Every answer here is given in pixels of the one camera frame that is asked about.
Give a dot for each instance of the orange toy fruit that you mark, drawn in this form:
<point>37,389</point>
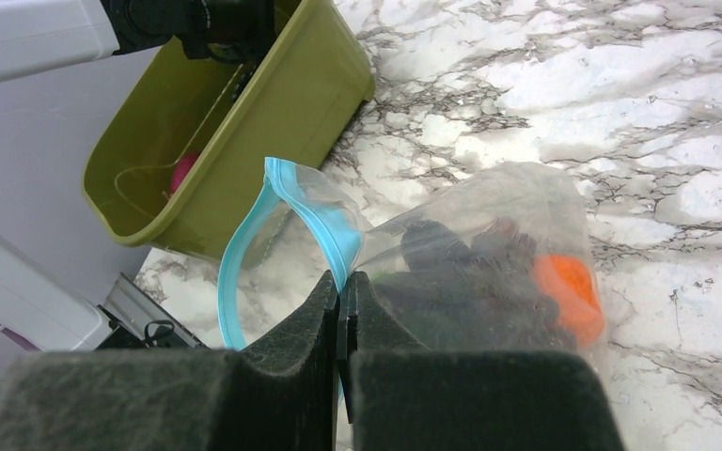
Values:
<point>570,283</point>

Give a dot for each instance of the aluminium frame rail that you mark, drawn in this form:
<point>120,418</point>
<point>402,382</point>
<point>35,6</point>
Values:
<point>139,322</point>

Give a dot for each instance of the red toy fruit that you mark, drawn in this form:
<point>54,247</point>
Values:
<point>180,171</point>

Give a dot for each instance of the green toy cucumber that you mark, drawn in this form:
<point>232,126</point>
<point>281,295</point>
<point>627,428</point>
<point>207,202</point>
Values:
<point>417,306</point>

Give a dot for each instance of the olive green plastic bin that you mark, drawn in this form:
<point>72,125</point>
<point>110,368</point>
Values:
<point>294,104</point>

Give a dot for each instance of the clear zip top bag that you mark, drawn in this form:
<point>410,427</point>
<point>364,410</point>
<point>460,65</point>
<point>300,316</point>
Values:
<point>302,225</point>

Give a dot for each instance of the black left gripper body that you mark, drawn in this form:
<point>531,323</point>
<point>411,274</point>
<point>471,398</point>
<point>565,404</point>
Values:
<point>227,31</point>

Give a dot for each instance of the red toy grapes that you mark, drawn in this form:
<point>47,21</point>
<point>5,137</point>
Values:
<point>518,314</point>

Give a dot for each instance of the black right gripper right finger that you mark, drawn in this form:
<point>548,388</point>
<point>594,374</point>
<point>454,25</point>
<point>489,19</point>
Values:
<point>402,396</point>

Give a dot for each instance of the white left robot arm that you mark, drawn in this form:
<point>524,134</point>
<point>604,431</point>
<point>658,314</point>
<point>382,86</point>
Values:
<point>42,35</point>

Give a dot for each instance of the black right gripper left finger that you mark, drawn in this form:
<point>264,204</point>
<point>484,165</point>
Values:
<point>279,393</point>

